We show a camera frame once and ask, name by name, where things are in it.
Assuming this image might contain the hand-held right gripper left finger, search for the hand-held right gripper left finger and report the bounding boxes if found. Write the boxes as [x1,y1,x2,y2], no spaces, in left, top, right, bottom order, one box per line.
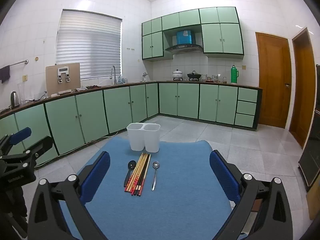
[27,151,111,240]

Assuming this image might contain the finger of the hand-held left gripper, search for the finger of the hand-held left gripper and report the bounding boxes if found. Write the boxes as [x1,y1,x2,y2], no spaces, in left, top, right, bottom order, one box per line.
[0,135,54,174]
[0,127,32,155]

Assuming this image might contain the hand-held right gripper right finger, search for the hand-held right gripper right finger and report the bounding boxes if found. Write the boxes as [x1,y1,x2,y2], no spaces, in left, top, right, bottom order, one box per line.
[209,149,294,240]

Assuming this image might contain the black spoon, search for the black spoon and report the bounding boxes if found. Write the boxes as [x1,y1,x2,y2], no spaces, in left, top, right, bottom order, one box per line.
[124,160,137,188]

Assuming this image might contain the bundle of chopsticks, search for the bundle of chopsticks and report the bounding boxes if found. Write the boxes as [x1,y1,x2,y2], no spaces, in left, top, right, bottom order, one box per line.
[124,152,152,196]

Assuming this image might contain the white two-compartment utensil holder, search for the white two-compartment utensil holder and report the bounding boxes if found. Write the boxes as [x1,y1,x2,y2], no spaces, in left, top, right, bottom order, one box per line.
[126,122,161,153]

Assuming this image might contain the metal spoon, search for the metal spoon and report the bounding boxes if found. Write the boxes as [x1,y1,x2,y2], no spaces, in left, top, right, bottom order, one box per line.
[151,160,160,191]

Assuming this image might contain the person's left hand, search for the person's left hand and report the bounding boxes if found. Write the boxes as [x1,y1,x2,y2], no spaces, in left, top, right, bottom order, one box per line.
[0,187,28,239]

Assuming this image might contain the electric kettle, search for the electric kettle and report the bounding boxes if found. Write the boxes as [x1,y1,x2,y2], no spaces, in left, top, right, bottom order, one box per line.
[10,91,21,109]

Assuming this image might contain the clear glass pitcher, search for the clear glass pitcher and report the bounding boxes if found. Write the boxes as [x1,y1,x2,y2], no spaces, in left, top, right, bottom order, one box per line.
[17,82,28,105]

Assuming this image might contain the blue mat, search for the blue mat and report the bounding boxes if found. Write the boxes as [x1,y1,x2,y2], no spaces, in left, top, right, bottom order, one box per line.
[59,136,247,240]

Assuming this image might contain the brown cardboard board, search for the brown cardboard board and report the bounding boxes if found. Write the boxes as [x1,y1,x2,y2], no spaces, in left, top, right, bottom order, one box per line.
[45,63,81,95]

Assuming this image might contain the dark towel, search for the dark towel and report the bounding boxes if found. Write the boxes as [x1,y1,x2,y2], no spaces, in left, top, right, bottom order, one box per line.
[0,65,11,84]

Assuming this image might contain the metal towel bar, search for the metal towel bar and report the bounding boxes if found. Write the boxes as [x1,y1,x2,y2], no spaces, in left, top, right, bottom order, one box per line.
[9,59,29,67]

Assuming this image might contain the white device on board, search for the white device on board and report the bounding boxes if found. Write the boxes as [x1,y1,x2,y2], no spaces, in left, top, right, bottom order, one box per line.
[57,67,71,84]

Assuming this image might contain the green base cabinets with counter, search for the green base cabinets with counter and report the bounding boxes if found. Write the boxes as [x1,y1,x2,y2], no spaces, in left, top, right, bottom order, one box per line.
[0,80,263,173]

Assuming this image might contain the cardboard box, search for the cardboard box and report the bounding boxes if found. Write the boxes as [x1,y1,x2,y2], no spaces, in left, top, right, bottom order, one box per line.
[306,180,320,220]

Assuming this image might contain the green thermos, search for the green thermos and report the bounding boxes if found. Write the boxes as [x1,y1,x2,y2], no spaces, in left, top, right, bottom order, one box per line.
[230,65,239,85]

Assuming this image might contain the wooden door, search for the wooden door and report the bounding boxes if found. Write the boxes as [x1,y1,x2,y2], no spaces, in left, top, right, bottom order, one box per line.
[255,31,292,129]
[290,27,317,149]

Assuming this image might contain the white window blind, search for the white window blind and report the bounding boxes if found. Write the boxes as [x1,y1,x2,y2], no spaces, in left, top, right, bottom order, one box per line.
[55,9,123,80]

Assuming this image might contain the range hood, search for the range hood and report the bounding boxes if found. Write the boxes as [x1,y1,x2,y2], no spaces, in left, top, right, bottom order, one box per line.
[165,29,203,54]

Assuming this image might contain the green wall cabinets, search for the green wall cabinets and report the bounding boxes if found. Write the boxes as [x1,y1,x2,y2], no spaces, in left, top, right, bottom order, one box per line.
[141,6,244,61]

